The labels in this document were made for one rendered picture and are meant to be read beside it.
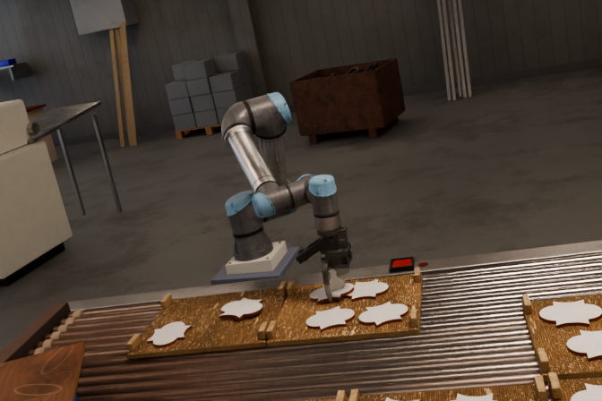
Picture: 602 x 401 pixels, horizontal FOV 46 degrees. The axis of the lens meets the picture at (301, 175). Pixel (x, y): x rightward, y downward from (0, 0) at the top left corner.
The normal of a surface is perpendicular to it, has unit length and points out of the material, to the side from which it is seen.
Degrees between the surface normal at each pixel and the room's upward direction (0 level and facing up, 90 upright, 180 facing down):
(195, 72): 90
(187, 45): 90
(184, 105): 90
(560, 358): 0
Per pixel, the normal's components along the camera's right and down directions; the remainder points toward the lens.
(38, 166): 0.93, -0.10
